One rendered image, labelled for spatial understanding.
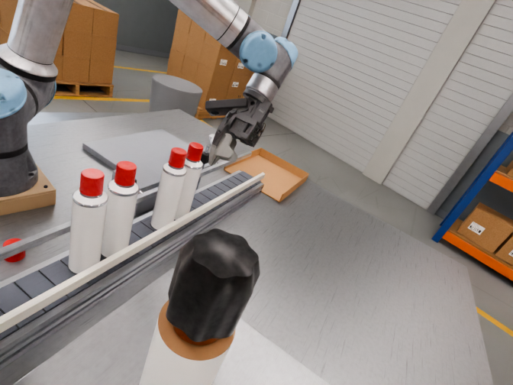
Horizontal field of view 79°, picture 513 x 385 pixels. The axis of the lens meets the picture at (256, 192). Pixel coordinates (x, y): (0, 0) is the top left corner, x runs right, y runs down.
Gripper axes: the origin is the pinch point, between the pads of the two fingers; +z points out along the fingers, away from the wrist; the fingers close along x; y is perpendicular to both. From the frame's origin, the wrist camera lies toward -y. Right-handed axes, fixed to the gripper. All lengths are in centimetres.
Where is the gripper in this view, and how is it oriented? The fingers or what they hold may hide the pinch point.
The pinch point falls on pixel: (210, 160)
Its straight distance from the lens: 81.3
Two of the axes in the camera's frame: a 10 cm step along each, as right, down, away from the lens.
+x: 2.3, 1.5, 9.6
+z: -5.1, 8.6, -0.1
